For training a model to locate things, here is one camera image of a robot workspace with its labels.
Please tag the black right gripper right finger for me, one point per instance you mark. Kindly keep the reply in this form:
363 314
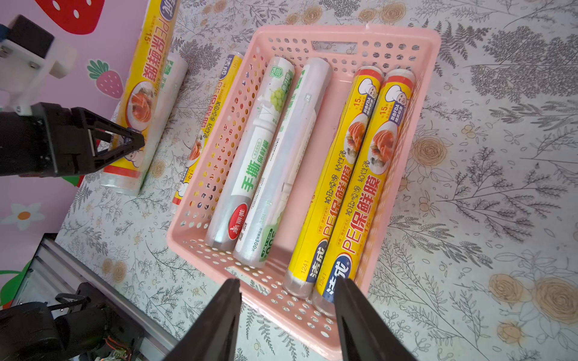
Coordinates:
363 334

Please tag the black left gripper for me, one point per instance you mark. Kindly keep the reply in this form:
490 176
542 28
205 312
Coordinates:
58 142

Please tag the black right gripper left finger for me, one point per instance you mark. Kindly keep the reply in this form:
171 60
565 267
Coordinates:
213 336

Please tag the yellow plastic wrap roll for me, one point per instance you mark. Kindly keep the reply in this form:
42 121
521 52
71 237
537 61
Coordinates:
226 78
312 245
142 87
362 197

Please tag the clear white plastic wrap roll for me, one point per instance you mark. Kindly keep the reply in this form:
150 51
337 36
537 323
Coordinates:
276 183

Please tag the white green plastic wrap roll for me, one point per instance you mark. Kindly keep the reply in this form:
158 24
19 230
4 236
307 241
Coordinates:
250 159
172 80

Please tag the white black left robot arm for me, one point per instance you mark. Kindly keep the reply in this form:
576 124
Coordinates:
53 142

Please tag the pink plastic basket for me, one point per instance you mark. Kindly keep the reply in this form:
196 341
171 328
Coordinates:
345 48

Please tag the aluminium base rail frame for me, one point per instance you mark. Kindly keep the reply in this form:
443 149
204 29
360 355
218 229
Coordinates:
65 311

